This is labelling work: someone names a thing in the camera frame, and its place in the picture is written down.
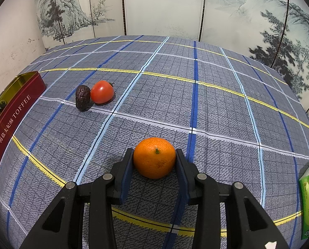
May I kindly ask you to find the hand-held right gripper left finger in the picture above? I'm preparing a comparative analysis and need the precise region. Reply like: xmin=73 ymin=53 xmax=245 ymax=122
xmin=20 ymin=148 xmax=134 ymax=249

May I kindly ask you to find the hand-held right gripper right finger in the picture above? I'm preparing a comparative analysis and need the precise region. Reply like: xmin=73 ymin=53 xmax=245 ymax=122
xmin=175 ymin=148 xmax=291 ymax=249

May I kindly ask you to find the red and gold tin box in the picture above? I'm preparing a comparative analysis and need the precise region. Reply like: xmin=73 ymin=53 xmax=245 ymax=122
xmin=0 ymin=71 xmax=46 ymax=168

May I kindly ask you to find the orange tangerine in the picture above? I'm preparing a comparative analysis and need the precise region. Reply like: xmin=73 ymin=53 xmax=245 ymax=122
xmin=133 ymin=137 xmax=176 ymax=179

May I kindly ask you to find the blue plaid tablecloth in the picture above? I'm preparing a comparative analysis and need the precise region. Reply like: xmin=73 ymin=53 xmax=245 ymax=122
xmin=0 ymin=35 xmax=309 ymax=249

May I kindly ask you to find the dark dried date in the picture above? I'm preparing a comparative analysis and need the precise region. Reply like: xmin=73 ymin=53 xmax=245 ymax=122
xmin=75 ymin=85 xmax=91 ymax=112

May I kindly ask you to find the red tomato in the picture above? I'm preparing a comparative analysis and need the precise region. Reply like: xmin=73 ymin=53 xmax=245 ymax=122
xmin=90 ymin=80 xmax=115 ymax=105

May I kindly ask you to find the landscape painted folding screen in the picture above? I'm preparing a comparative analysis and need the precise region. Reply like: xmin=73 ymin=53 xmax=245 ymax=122
xmin=33 ymin=0 xmax=309 ymax=115

